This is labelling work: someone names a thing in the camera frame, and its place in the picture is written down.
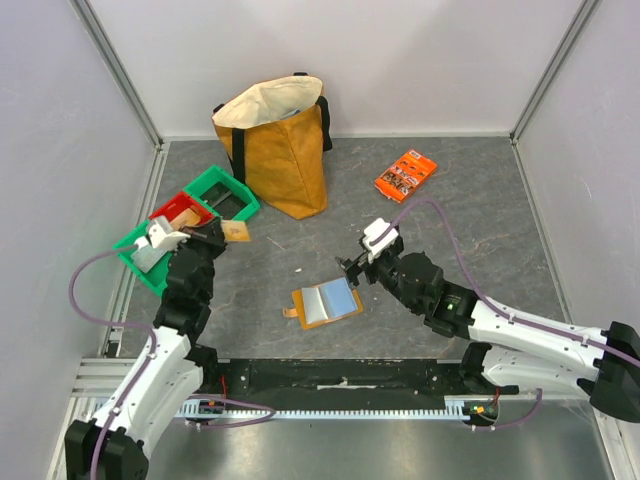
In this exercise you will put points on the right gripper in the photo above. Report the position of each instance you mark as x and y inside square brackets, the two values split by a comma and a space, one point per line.
[360, 267]

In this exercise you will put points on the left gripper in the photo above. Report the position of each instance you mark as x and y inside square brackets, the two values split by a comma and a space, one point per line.
[210, 233]

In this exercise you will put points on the tan card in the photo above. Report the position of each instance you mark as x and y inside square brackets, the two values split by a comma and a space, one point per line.
[235, 231]
[187, 218]

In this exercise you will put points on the yellow leather card holder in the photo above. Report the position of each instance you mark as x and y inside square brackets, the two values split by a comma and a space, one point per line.
[324, 303]

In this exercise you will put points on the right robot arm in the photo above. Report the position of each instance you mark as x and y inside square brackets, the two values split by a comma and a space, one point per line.
[510, 349]

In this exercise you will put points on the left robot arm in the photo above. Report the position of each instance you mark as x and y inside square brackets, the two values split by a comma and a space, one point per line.
[117, 442]

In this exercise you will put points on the tan card in bin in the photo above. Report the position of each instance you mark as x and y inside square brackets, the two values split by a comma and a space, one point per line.
[187, 218]

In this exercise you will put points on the black card in bin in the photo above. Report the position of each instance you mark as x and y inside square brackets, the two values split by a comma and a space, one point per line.
[224, 201]

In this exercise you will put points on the green bin far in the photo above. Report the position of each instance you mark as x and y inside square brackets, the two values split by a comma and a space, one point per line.
[216, 174]

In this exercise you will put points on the green bin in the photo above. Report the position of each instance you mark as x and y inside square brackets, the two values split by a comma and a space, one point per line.
[154, 278]
[216, 174]

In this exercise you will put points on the red bin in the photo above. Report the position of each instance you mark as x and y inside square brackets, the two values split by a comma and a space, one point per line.
[180, 202]

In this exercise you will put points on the green bin near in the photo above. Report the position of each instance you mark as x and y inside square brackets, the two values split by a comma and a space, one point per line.
[154, 278]

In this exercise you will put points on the orange screw box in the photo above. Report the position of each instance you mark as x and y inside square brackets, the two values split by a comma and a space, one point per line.
[405, 176]

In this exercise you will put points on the brown paper tote bag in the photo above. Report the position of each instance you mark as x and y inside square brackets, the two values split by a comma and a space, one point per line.
[275, 134]

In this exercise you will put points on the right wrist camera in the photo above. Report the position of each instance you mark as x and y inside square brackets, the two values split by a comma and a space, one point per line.
[378, 236]

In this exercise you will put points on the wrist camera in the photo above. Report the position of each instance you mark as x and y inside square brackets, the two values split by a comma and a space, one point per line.
[160, 239]
[378, 236]

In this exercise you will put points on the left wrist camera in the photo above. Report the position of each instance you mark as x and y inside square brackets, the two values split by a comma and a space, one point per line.
[160, 239]

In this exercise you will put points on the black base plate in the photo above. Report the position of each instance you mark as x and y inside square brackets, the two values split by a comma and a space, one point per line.
[428, 375]

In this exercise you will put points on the slotted cable duct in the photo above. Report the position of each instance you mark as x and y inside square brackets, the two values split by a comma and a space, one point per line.
[196, 409]

